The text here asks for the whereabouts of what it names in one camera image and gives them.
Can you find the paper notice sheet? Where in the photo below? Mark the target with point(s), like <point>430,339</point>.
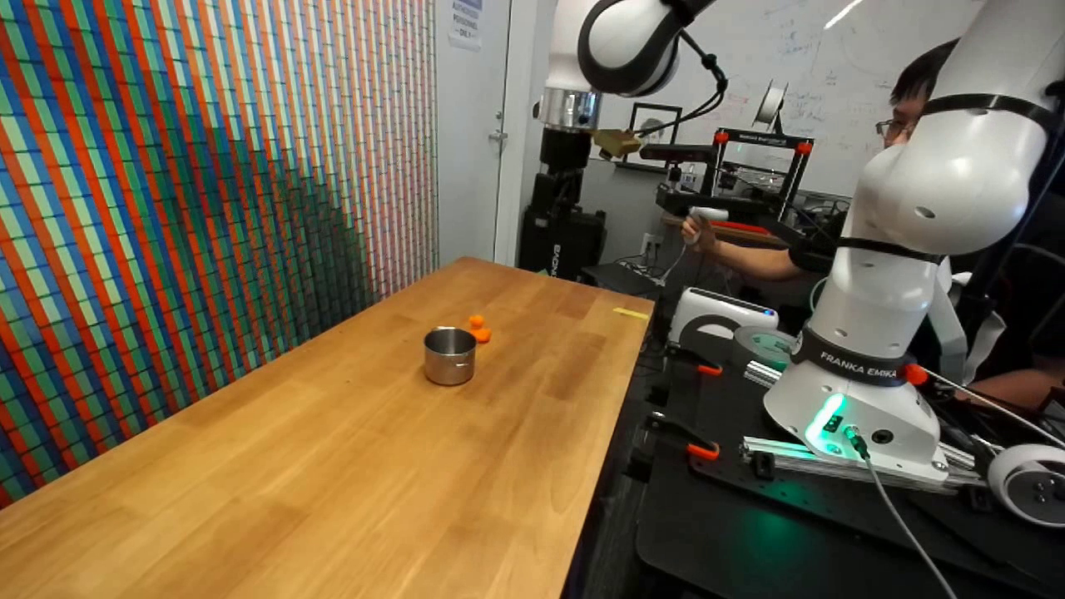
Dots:
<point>469,22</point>

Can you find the person's bare forearm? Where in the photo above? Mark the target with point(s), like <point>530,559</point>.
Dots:
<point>759,261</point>
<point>1016,386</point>

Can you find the orange toy object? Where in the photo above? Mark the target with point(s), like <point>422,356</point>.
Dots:
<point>482,328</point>

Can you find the black orange bar clamp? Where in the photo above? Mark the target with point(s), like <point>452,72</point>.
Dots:
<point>693,367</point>
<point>677,446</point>

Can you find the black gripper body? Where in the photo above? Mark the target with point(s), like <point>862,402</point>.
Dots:
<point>567,152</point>

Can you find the white door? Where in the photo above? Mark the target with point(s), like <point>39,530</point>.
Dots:
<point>472,144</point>

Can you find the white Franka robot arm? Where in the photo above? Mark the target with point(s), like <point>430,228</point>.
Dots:
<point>942,186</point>

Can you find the colourful cube mosaic panel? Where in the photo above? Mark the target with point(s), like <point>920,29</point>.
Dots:
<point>188,186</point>

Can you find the person's head with glasses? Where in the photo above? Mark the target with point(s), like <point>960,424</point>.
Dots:
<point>917,101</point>

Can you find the person's bare hand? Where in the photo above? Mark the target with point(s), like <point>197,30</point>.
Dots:
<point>698,230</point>

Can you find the white box device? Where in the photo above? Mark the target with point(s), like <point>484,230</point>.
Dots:
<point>720,312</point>

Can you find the small silver metal pot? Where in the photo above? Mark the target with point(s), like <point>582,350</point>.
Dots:
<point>452,356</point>

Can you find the white round device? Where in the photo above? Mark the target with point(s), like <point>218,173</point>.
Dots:
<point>1029,485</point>

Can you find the black robot cart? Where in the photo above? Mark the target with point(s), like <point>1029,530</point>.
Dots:
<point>776,534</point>

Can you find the whiteboard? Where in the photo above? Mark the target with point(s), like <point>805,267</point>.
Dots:
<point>799,68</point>

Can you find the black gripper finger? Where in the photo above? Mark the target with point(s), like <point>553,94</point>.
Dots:
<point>587,236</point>
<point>545,236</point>

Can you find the black orange 3D printer frame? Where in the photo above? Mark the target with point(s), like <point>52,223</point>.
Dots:
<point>768,141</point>

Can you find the black picture frame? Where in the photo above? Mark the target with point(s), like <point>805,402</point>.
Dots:
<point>655,121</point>

